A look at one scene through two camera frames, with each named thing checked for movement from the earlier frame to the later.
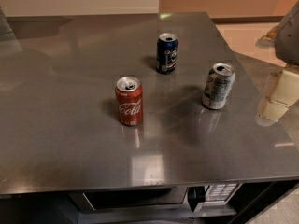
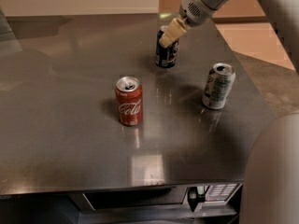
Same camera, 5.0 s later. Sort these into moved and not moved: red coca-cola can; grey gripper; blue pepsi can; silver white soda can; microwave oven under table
Moved: blue pepsi can; grey gripper
Not moved: microwave oven under table; red coca-cola can; silver white soda can
